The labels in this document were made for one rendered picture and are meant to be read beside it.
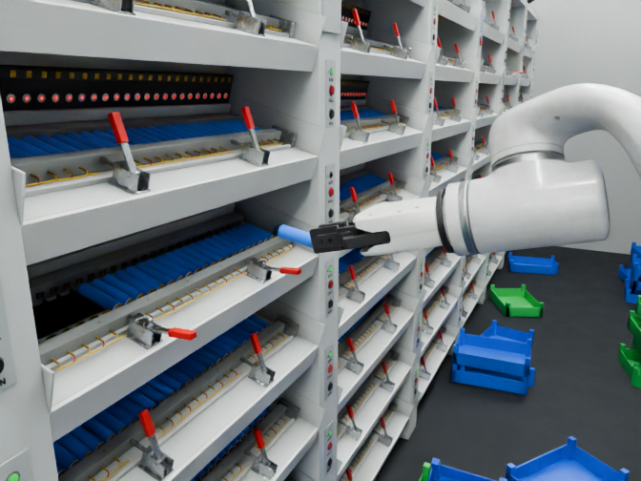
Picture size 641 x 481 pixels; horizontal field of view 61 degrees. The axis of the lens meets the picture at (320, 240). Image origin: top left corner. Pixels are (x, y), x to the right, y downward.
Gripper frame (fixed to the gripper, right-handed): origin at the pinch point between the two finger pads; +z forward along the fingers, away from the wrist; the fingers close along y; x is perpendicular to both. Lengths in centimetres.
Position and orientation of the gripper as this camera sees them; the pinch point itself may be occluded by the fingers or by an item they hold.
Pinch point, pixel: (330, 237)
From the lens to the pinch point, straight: 69.9
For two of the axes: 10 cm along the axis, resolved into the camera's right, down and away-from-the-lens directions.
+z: -8.8, 1.2, 4.6
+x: 2.2, 9.6, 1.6
